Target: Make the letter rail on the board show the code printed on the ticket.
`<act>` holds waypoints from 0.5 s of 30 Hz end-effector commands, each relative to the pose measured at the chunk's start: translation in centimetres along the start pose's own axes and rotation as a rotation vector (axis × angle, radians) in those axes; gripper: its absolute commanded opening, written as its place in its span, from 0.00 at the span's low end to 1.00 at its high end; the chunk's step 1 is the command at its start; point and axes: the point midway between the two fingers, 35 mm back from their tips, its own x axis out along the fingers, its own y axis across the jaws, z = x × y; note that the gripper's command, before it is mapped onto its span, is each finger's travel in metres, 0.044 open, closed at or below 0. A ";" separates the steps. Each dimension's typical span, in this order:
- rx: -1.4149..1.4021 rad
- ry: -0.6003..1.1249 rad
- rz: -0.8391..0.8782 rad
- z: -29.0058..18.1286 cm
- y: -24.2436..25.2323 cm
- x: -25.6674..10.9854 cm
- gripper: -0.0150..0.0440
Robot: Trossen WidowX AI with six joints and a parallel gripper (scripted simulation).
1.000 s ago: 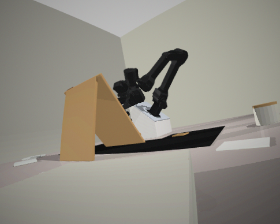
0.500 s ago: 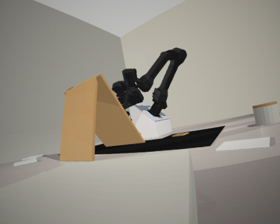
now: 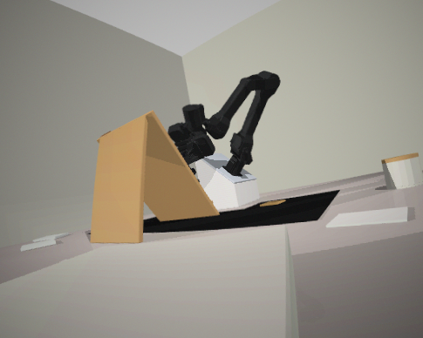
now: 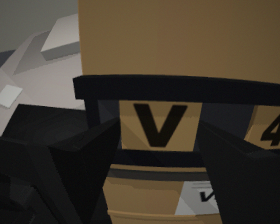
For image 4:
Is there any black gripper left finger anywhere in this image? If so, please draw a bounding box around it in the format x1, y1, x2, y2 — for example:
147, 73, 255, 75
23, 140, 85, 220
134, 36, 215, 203
0, 117, 121, 224

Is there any white flat rectangular strip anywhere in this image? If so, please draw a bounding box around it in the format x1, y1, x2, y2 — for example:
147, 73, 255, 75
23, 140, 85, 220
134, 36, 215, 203
0, 84, 23, 108

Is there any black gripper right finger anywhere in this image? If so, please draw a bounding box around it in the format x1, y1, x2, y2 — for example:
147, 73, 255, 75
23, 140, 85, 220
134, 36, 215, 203
196, 120, 280, 224

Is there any white paper ticket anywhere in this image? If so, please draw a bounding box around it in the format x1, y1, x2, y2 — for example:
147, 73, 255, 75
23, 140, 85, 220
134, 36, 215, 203
175, 181, 220, 216

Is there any tan letter tile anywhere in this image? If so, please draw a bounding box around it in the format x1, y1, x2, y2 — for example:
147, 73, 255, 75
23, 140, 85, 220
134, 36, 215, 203
119, 100, 203, 152
244, 105, 280, 149

